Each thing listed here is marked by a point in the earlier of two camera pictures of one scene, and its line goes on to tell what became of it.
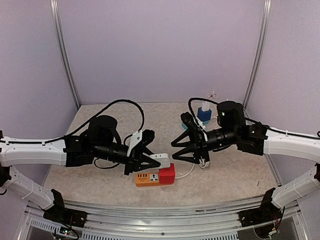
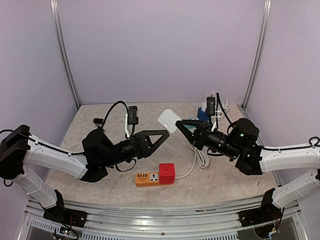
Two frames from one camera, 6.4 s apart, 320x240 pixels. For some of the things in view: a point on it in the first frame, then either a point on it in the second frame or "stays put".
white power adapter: x=162 y=158 → x=168 y=119
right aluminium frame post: x=265 y=27 stays put
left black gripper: x=136 y=158 → x=142 y=145
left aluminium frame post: x=61 y=46 stays put
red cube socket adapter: x=167 y=175 stays put
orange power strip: x=148 y=179 stays put
